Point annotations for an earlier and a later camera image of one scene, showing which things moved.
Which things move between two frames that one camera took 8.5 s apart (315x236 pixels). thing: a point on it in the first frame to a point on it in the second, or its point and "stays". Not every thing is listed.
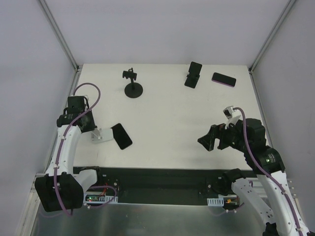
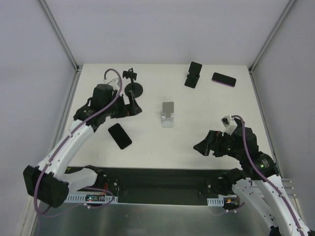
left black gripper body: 89,122 to 123,107
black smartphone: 121,136 stays
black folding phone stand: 193,75 stays
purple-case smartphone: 224,79 stays
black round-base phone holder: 133,90 stays
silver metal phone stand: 100,135 to 168,121
